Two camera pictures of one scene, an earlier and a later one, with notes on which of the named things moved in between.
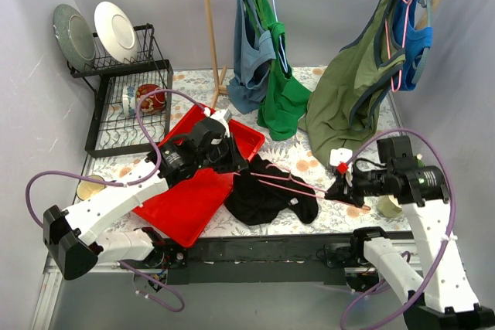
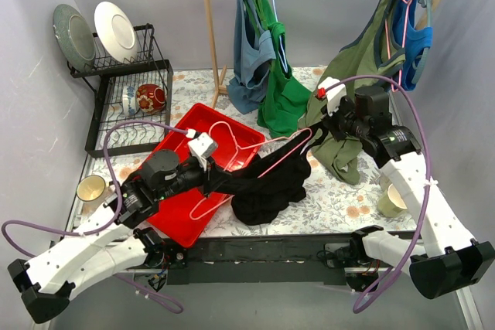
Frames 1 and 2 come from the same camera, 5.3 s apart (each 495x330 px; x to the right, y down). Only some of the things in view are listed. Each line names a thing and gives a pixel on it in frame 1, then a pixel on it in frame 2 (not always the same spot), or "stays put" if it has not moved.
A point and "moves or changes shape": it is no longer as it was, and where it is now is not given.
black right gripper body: [351, 187] → [329, 123]
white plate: [116, 32] stays put
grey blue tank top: [254, 50] stays put
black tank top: [261, 189] moves or changes shape
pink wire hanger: [331, 199] → [309, 130]
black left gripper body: [230, 153] → [209, 178]
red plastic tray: [186, 209] stays put
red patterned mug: [151, 103] stays put
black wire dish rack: [131, 101] stays put
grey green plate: [76, 35] stays put
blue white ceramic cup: [129, 94] stays put
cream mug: [85, 189] stays put
